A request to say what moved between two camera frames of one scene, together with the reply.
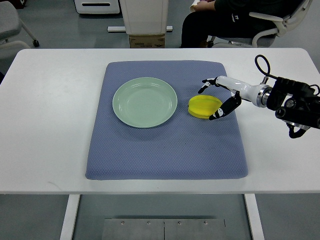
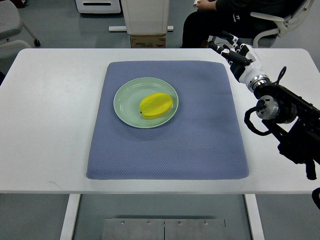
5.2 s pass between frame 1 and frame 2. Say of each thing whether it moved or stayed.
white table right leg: stayed
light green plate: stayed
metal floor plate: stayed
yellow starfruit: moved
